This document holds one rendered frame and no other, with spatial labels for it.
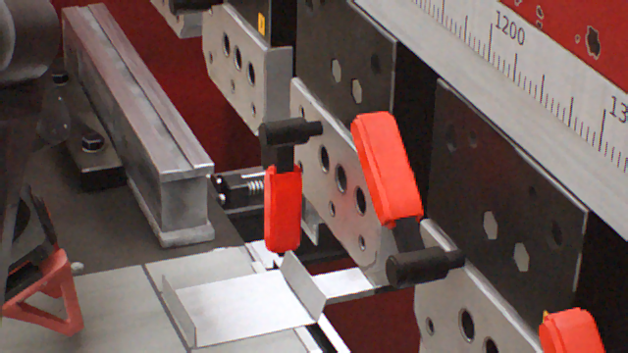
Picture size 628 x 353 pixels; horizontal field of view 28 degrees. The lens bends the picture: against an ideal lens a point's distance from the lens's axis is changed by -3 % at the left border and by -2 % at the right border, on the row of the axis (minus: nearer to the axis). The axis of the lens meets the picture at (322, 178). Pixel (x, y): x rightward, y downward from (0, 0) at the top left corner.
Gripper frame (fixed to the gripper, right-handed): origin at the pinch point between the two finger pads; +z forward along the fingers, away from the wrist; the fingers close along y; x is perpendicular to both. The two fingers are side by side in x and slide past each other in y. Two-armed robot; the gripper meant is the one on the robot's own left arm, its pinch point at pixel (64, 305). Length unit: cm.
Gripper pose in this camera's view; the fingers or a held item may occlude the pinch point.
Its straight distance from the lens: 104.6
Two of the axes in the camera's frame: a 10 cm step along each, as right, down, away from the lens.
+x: -8.3, 5.6, -0.5
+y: -3.6, -4.6, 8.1
